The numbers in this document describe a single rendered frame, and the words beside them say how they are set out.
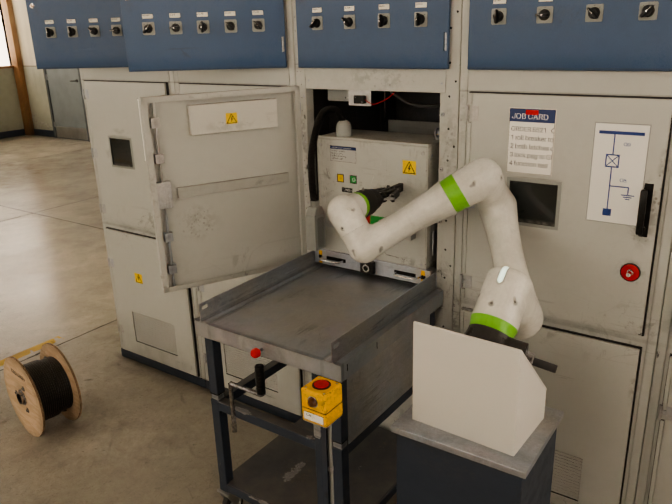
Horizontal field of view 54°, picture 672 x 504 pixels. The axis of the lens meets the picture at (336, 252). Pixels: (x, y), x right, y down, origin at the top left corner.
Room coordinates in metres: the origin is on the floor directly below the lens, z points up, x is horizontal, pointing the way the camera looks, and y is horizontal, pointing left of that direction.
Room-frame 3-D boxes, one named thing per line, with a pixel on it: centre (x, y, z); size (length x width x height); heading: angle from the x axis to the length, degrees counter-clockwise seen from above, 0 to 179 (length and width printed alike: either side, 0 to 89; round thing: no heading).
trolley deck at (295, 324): (2.17, 0.05, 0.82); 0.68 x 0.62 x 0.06; 145
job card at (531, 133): (2.08, -0.63, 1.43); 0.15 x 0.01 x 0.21; 55
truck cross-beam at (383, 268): (2.45, -0.14, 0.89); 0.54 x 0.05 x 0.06; 54
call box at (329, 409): (1.52, 0.05, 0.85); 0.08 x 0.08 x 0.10; 55
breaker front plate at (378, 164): (2.43, -0.13, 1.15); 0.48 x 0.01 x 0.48; 54
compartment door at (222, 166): (2.52, 0.41, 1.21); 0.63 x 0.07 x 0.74; 118
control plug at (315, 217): (2.50, 0.08, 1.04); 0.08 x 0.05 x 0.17; 144
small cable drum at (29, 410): (2.76, 1.42, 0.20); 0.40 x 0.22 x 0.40; 47
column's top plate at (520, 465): (1.57, -0.38, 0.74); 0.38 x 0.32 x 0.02; 55
